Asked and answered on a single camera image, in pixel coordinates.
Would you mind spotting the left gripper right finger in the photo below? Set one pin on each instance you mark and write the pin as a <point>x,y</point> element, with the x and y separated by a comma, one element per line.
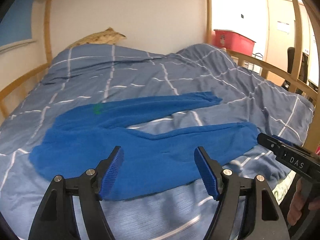
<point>262,218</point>

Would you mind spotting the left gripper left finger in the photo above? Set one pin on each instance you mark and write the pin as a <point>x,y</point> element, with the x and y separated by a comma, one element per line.
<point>55,217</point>

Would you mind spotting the blue fleece pants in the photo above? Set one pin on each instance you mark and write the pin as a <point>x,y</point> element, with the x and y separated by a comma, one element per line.
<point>81,137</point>

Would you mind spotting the person right hand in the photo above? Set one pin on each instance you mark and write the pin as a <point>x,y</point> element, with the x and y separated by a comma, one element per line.
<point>297,203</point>

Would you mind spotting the wooden door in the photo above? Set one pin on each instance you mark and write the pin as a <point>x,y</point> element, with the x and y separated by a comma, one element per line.
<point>281,31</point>

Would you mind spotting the red storage box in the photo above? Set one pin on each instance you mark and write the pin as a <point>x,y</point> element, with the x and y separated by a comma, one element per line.
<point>233,41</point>

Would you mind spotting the beige patterned pillow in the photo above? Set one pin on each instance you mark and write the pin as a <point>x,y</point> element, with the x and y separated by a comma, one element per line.
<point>109,36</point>

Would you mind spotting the blue window blind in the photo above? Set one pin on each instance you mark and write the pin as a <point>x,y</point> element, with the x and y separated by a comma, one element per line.
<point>16,24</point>

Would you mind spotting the wooden bunk bed frame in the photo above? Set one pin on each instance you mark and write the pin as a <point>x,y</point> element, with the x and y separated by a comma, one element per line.
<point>160,26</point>

